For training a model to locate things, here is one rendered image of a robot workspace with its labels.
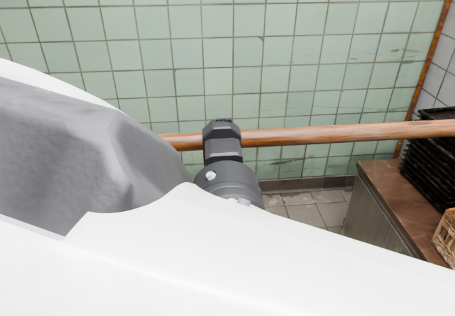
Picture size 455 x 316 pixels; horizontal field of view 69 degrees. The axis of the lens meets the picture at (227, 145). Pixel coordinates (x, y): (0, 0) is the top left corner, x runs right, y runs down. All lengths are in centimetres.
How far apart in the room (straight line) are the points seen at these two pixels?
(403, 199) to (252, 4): 109
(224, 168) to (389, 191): 117
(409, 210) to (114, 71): 147
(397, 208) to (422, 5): 105
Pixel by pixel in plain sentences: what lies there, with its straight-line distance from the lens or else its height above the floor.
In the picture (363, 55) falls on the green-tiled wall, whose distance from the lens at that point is 197.
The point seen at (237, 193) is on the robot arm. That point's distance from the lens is 37.
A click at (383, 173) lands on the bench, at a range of 161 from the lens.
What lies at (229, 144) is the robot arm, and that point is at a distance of 45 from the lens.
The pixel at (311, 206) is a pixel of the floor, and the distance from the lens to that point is 221.
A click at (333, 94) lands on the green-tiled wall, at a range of 199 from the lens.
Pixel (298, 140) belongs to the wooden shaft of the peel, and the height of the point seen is 119.
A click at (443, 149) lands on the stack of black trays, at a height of 81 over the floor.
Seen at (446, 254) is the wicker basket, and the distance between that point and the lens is 133.
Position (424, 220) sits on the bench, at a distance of 145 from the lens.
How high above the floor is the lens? 148
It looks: 33 degrees down
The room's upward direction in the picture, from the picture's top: straight up
